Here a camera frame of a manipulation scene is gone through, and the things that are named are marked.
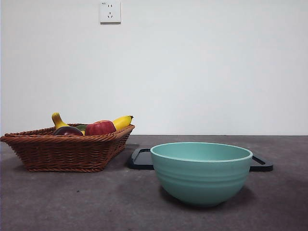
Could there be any teal ribbed bowl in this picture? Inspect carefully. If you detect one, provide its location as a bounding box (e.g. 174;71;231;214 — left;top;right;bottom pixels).
150;142;254;207

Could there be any dark purple plum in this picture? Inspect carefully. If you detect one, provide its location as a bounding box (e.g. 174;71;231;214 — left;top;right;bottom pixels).
52;126;84;136

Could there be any yellow banana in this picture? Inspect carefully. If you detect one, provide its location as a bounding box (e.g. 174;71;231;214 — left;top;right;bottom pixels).
51;112;135;135

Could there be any black rectangular tray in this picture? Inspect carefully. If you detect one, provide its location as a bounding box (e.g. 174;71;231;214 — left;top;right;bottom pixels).
127;147;274;172

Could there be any red apple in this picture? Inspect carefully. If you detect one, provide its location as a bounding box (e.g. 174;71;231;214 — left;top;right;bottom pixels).
84;119;117;136

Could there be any brown wicker basket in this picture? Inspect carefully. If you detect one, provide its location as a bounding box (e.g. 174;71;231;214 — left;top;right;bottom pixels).
0;124;136;173

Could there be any white wall socket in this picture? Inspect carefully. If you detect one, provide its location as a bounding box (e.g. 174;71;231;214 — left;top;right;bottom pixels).
100;0;121;24

